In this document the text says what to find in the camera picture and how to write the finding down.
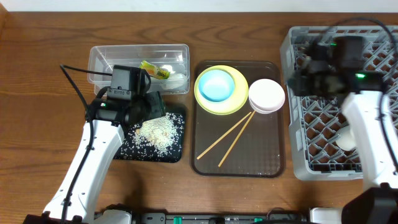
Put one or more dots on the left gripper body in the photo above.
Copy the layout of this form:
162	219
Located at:
156	104

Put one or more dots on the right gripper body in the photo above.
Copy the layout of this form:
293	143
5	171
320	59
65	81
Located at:
298	84

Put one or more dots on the rice pile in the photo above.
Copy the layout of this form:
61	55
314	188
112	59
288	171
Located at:
158	133

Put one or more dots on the green snack wrapper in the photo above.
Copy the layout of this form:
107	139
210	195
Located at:
154	71

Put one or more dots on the white napkin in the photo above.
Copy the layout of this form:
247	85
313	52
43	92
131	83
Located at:
178	78

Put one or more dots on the pink bowl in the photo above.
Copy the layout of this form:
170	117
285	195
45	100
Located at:
266	96

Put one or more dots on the white cup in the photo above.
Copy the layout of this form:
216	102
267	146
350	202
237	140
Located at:
345	139

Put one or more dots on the light blue bowl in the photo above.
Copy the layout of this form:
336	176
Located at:
216	85

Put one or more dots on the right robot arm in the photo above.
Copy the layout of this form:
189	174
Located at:
365	105

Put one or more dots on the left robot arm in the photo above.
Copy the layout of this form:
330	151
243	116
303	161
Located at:
125	102

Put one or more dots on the black waste tray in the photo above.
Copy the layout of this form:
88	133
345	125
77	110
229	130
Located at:
174	149

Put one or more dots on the grey dishwasher rack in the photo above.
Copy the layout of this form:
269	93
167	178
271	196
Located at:
314	122

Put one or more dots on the clear plastic bin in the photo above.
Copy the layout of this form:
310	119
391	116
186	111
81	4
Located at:
104	58

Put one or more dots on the right wooden chopstick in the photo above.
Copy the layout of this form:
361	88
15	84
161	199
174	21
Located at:
236	139

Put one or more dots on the wooden chopstick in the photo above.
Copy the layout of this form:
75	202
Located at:
236	139
223	136

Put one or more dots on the yellow plate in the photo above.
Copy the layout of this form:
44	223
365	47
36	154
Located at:
234	102

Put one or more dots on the left wooden chopstick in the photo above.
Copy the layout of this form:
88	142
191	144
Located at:
223	136

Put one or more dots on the dark brown serving tray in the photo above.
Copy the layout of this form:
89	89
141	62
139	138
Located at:
259	152

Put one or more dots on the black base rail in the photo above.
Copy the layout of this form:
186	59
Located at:
163	218

